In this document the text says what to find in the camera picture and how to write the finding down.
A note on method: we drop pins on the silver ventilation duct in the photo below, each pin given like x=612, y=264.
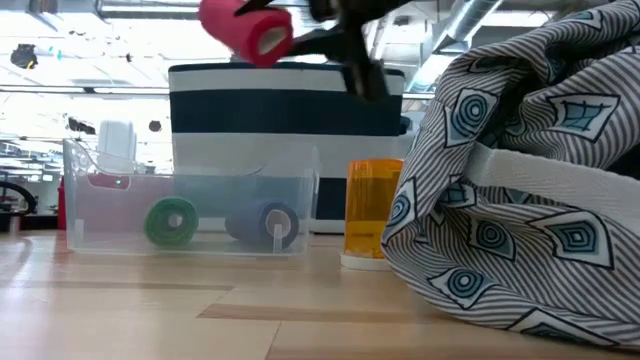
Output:
x=467, y=20

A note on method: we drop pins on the navy white striped fabric basket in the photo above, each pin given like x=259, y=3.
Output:
x=280, y=112

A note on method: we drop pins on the blue bandage roll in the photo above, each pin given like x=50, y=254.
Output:
x=247, y=222

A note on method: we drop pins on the white rounded background object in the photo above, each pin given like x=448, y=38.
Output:
x=116, y=145

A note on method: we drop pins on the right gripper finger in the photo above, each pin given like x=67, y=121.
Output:
x=257, y=4
x=325, y=40

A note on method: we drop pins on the grey patterned cloth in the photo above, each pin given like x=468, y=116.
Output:
x=525, y=225

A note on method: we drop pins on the black ceiling fixture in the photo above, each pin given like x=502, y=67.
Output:
x=24, y=56

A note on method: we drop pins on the black bicycle wheel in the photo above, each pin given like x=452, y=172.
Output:
x=31, y=198

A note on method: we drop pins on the orange pill bottle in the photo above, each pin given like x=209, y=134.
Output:
x=370, y=210

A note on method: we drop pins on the green bandage roll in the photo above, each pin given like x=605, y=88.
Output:
x=160, y=222

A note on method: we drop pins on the red bandage roll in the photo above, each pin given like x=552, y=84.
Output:
x=240, y=25

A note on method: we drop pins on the clear plastic bin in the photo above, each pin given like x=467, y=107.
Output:
x=125, y=235

